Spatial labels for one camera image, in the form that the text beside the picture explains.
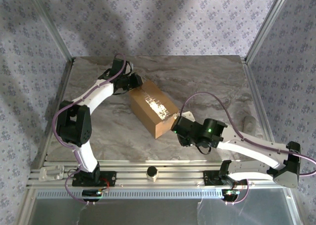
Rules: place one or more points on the left aluminium side rail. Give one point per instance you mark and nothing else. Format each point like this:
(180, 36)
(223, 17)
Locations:
(61, 91)

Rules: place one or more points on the right aluminium frame post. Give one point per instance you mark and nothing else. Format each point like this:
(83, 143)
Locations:
(267, 25)

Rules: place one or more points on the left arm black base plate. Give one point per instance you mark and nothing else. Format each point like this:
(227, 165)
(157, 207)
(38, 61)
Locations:
(108, 178)

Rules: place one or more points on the left small circuit board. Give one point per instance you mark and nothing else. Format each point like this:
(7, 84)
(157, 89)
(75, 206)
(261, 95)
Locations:
(92, 193)

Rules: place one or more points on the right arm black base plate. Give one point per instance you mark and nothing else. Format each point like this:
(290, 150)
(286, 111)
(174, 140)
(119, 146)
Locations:
(209, 180)

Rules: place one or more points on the brown cardboard express box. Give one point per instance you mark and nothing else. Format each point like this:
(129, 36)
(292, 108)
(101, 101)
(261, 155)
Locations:
(148, 111)

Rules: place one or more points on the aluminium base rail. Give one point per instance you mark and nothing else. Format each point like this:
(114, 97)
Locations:
(177, 175)

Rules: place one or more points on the left aluminium frame post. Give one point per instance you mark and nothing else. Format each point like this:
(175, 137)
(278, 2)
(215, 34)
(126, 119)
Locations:
(53, 27)

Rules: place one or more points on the aluminium side rail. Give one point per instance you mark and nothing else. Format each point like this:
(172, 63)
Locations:
(61, 91)
(256, 91)

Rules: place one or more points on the shiny metal sheet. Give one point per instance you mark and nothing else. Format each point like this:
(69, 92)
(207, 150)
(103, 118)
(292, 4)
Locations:
(160, 212)

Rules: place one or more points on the right aluminium side rail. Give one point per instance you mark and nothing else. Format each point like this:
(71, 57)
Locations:
(256, 91)

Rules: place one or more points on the black knob on white base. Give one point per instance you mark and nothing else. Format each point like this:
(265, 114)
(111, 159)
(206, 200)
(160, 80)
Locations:
(151, 172)

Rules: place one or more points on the small circuit board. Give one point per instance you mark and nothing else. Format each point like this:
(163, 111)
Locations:
(229, 193)
(92, 193)

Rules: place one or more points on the right small circuit board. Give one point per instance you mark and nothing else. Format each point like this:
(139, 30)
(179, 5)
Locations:
(229, 193)

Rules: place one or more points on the aluminium frame post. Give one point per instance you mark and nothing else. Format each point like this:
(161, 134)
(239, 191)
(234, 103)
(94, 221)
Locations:
(267, 25)
(53, 27)

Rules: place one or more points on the white plastic bracket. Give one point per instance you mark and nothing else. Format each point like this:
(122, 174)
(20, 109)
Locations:
(50, 173)

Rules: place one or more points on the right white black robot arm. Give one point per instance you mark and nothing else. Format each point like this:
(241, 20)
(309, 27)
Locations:
(251, 151)

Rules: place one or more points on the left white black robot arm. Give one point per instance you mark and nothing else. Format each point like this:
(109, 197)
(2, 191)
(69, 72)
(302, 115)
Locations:
(98, 95)

